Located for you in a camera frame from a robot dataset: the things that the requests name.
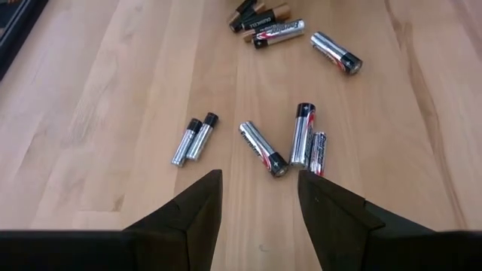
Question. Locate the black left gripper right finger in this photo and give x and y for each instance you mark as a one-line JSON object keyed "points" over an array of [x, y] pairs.
{"points": [[339, 233]]}

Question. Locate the black copper battery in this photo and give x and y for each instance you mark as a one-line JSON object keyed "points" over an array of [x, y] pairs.
{"points": [[249, 35], [265, 17], [241, 9], [244, 22]]}

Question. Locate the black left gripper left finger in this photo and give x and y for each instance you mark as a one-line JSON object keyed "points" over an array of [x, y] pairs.
{"points": [[196, 226]]}

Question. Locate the silver AA battery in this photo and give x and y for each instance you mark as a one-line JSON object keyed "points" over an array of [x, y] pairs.
{"points": [[280, 33], [301, 137], [335, 52], [318, 152], [261, 147]]}

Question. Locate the silver AAA battery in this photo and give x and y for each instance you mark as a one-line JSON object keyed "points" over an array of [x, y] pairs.
{"points": [[202, 136], [186, 143]]}

